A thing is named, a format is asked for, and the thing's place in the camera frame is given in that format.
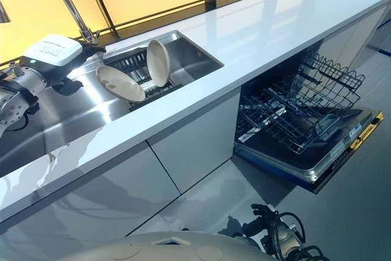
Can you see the beige round plate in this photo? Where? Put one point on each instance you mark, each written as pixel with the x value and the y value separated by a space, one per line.
pixel 117 82

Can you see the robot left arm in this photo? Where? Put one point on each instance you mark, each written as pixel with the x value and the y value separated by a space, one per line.
pixel 19 90

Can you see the wide grey cabinet door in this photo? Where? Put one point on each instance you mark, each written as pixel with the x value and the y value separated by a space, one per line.
pixel 91 197

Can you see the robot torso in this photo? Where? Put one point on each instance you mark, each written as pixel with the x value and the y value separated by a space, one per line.
pixel 171 247

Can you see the black dish rack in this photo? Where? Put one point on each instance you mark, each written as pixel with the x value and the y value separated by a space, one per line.
pixel 134 62

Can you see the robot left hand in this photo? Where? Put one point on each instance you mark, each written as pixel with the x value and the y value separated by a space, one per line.
pixel 55 47

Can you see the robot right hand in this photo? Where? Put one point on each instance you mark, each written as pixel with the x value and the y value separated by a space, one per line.
pixel 257 210

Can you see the chrome faucet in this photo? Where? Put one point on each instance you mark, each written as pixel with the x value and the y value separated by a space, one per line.
pixel 67 1

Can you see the narrow grey cabinet door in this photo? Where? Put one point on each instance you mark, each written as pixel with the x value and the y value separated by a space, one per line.
pixel 195 141

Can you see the beige deep plate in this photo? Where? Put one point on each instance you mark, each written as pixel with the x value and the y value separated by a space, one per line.
pixel 157 63

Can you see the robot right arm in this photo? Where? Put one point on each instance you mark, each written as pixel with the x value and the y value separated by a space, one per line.
pixel 287 242

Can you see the grey cabinet side panel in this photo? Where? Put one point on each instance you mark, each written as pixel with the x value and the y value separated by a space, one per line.
pixel 354 35

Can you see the dishwasher door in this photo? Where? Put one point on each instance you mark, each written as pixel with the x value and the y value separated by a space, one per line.
pixel 320 163

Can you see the stainless steel sink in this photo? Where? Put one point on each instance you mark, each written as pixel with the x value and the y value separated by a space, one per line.
pixel 91 111

